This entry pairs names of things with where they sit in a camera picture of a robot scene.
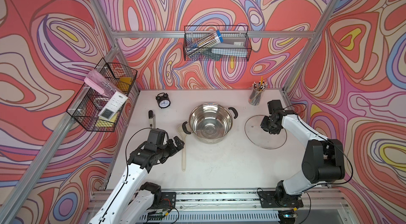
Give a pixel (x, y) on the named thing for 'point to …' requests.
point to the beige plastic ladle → (183, 134)
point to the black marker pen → (150, 115)
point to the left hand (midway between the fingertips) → (180, 146)
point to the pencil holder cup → (255, 98)
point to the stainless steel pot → (210, 122)
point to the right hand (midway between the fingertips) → (266, 130)
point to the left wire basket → (100, 102)
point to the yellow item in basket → (125, 82)
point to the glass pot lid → (261, 138)
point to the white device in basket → (113, 105)
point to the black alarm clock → (163, 101)
